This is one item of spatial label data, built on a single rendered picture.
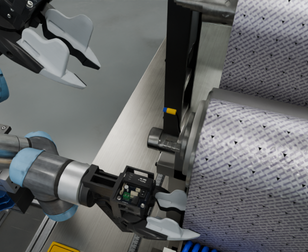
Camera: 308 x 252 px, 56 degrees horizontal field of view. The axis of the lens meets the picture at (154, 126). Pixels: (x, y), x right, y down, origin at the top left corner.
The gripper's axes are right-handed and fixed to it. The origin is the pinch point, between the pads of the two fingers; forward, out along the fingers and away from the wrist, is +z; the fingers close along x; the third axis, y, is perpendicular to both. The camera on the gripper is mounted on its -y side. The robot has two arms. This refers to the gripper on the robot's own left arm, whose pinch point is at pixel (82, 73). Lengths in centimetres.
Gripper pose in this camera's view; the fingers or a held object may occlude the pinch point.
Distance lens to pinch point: 40.6
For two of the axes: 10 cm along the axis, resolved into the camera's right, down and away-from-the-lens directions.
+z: 7.2, 6.1, 3.1
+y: 6.1, -3.5, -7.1
